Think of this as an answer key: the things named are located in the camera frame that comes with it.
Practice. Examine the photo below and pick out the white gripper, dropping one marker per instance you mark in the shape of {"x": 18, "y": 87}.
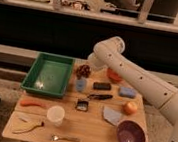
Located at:
{"x": 95, "y": 63}

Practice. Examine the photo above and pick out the dark red grape bunch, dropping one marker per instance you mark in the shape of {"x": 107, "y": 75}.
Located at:
{"x": 83, "y": 71}

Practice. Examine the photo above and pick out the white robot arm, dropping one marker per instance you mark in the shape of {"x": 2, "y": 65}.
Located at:
{"x": 162, "y": 95}

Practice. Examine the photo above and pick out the small blue cup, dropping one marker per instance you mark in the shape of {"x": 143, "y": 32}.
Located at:
{"x": 80, "y": 84}

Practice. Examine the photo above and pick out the translucent plastic cup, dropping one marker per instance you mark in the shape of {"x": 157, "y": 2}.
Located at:
{"x": 56, "y": 115}

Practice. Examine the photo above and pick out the orange bowl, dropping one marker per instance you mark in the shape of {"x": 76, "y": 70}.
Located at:
{"x": 114, "y": 77}

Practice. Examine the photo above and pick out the black rectangular block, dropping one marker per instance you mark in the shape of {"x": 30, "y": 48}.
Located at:
{"x": 101, "y": 86}

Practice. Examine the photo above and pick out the blue sponge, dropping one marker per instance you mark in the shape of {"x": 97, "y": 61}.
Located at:
{"x": 127, "y": 92}

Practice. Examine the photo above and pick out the green plastic tray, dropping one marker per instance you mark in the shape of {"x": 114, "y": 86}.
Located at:
{"x": 49, "y": 75}

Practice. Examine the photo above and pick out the wooden table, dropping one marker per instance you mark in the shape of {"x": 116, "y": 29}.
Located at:
{"x": 87, "y": 126}

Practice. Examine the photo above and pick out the orange fruit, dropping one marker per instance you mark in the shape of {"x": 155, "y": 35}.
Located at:
{"x": 130, "y": 108}

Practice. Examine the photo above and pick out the grey folded cloth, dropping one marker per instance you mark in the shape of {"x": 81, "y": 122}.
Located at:
{"x": 112, "y": 116}

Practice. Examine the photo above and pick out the orange carrot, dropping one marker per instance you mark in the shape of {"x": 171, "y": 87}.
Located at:
{"x": 25, "y": 103}

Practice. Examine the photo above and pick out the purple bowl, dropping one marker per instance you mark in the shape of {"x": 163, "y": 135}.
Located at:
{"x": 130, "y": 131}

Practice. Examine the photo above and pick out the metal fork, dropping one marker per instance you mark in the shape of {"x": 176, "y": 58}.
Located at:
{"x": 57, "y": 138}

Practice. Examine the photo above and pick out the yellow banana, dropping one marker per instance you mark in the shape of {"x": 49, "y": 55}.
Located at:
{"x": 26, "y": 127}

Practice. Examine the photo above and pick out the black handled brush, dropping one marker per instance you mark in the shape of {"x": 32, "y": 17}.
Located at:
{"x": 82, "y": 104}

